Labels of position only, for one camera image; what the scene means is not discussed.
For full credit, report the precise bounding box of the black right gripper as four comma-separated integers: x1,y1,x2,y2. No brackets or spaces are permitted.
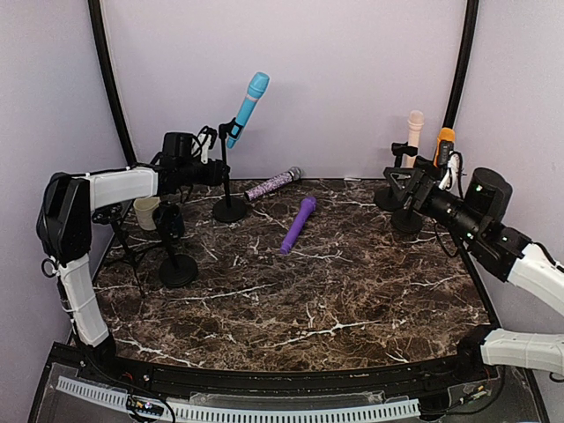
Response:
384,167,485,246

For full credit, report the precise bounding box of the black stand holding blue microphone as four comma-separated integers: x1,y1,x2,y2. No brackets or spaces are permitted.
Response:
212,118,247,224

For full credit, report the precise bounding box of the black tripod shock-mount stand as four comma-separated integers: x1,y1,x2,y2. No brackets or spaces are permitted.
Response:
92,203,164,299

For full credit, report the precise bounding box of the purple microphone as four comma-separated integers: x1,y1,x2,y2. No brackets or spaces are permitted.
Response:
280,197,316,255

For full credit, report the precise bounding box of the black stand holding purple microphone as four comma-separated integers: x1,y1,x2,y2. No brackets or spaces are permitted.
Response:
156,201,199,289

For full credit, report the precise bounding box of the rhinestone silver-head microphone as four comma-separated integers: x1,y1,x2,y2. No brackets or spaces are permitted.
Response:
244,167,302,201

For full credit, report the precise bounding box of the light blue microphone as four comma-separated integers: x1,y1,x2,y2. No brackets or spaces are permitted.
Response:
226,72,270,148

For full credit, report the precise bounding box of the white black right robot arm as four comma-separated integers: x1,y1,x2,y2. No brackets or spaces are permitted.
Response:
384,167,563,382

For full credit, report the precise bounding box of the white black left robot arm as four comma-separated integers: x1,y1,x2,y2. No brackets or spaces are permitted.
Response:
36,126,228,384

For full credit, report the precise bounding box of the black stand holding white microphone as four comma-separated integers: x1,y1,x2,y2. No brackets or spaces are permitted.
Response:
374,142,418,212

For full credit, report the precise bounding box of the black stand holding orange microphone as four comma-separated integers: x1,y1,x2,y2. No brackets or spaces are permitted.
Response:
391,156,442,234

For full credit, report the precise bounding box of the orange microphone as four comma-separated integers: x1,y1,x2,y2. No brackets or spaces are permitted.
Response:
434,127,456,168

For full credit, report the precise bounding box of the cream white microphone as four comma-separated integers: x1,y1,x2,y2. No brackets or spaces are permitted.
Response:
407,110,425,148

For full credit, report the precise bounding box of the white paper cup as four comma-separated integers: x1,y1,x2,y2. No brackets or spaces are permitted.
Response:
133,197,160,231

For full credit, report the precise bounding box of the dark blue cup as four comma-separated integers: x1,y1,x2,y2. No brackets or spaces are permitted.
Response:
152,202,185,241

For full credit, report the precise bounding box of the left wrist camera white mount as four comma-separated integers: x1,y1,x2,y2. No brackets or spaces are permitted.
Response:
191,126,218,165

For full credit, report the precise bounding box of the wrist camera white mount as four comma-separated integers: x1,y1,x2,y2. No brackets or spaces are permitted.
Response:
438,149,463,190
191,126,218,165

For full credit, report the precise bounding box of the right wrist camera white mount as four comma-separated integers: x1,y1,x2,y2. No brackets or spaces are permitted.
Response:
438,149,463,190

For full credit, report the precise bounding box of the black right corner frame post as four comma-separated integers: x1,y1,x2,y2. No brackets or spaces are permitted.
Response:
442,0,479,130

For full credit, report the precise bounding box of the black corner frame post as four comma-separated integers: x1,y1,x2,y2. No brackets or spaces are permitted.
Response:
442,0,479,130
87,0,137,165

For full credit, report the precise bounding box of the black left corner frame post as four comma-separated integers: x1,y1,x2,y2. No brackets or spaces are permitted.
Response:
87,0,137,165

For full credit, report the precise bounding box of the black front table rail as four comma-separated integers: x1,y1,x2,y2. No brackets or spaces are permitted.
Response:
77,352,499,400

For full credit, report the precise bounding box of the white slotted cable duct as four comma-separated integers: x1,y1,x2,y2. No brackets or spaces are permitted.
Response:
56,376,421,423

